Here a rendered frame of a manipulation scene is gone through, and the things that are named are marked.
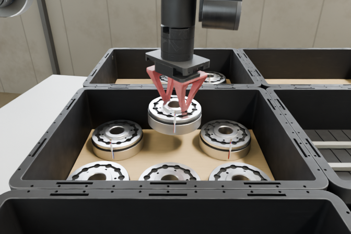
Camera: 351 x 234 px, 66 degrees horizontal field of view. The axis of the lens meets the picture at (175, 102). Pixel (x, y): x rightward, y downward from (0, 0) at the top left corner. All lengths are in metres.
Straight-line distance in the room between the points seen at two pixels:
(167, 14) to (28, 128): 0.67
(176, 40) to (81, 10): 2.05
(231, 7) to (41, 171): 0.37
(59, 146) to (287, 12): 1.96
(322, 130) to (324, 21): 1.65
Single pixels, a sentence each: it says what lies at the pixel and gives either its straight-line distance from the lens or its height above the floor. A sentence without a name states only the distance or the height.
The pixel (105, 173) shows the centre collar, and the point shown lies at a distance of 0.47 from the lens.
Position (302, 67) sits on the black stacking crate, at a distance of 0.97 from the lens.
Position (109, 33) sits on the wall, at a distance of 2.40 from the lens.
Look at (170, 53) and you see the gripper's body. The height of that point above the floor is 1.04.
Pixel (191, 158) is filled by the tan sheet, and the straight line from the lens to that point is 0.54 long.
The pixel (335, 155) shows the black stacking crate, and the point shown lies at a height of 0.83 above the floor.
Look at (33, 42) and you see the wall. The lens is 2.79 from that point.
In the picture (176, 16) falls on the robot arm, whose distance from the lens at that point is 0.44.
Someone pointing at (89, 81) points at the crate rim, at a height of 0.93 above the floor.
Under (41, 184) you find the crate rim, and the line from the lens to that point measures 0.38.
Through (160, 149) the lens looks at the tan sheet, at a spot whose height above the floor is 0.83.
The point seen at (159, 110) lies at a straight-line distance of 0.51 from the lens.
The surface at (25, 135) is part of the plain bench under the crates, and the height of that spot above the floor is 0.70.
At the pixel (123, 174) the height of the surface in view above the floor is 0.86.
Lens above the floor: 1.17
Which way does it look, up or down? 27 degrees down
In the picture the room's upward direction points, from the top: straight up
